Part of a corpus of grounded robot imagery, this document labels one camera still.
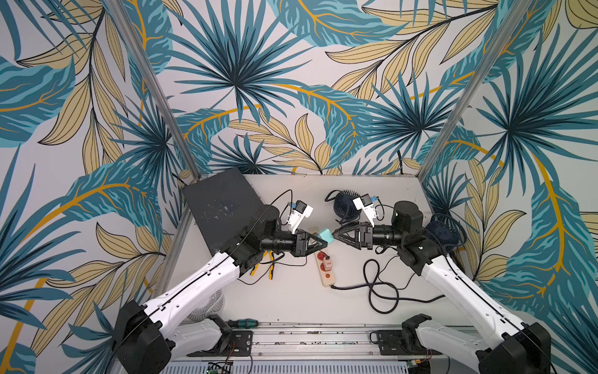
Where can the aluminium rail frame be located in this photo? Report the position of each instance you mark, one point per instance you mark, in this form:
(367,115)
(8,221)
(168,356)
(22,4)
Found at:
(332,341)

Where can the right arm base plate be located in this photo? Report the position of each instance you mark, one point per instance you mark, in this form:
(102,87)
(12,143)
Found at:
(391,343)

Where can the dark grey square board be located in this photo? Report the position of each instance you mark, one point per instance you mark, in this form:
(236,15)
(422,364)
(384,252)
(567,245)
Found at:
(223,205)

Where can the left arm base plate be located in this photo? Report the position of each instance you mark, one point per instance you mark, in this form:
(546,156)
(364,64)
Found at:
(237,343)

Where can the navy desk fan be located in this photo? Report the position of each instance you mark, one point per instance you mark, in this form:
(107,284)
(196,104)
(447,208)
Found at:
(446,232)
(344,206)

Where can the yellow black pliers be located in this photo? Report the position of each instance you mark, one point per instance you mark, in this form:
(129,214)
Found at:
(264,269)

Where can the green handled screwdriver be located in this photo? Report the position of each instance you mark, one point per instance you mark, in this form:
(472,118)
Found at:
(246,324)

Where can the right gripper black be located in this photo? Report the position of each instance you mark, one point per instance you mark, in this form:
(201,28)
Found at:
(365,235)

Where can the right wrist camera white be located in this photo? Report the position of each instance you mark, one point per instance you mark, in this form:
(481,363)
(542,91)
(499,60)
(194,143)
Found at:
(366,204)

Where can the beige power strip red sockets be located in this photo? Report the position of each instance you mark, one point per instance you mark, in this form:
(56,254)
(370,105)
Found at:
(328,279)

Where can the white desk fan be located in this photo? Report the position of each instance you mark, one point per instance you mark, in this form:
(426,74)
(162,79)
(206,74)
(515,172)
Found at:
(213,306)

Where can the pink plug adapter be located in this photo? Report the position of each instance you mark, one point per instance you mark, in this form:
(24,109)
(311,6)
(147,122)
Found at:
(327,264)

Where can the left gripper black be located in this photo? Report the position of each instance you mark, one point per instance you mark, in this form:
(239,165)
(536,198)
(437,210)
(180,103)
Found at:
(300,247)

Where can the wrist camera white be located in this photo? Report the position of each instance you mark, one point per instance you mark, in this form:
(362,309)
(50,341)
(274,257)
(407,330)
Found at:
(299,211)
(366,204)

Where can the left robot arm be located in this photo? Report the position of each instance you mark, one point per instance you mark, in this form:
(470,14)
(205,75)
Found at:
(147,336)

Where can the navy desk fan center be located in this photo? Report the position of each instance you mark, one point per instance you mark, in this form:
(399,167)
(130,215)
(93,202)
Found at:
(344,206)

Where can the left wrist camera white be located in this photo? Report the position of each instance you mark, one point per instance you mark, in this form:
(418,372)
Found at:
(299,211)

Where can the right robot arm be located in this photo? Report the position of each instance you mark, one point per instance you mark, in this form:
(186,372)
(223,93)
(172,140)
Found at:
(505,344)

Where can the navy desk fan right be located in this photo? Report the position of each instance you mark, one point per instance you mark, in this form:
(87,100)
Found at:
(446,232)

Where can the teal plug adapter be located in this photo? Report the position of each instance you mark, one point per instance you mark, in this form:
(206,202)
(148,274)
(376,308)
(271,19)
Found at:
(327,236)

